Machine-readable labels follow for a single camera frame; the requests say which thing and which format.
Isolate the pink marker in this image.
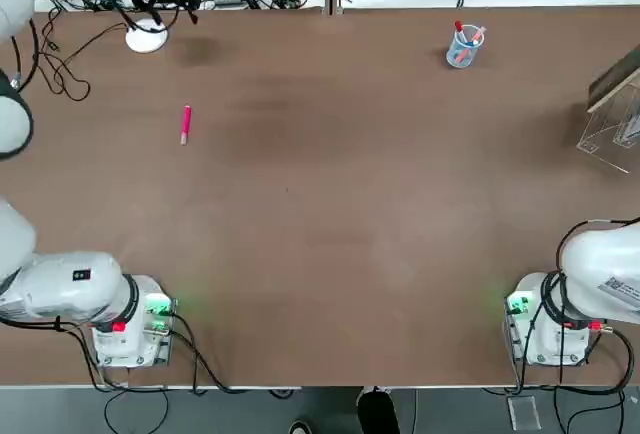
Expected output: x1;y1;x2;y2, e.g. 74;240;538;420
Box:
179;104;194;147

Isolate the white desk lamp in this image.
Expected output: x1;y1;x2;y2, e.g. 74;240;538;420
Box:
89;0;170;55

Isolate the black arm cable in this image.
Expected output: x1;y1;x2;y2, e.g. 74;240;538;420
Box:
8;18;42;94

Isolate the clear plastic plate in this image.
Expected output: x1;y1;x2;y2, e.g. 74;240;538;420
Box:
506;395;545;433

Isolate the clear acrylic storage rack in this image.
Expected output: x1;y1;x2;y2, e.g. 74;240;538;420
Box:
574;43;640;175

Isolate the red capped pen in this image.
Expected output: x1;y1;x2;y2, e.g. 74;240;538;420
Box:
453;21;467;65

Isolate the clear pen cup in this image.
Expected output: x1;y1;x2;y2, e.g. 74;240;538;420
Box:
445;21;489;70

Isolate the black lamp cable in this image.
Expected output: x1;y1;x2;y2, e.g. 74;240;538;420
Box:
38;7;132;103

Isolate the orange pen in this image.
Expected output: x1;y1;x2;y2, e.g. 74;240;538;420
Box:
457;25;488;63

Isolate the black base cable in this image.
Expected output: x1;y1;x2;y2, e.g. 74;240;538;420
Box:
514;323;640;434
0;316;174;434
167;311;304;400

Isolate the dark cover book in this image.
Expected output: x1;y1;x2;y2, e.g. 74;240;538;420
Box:
587;45;640;115

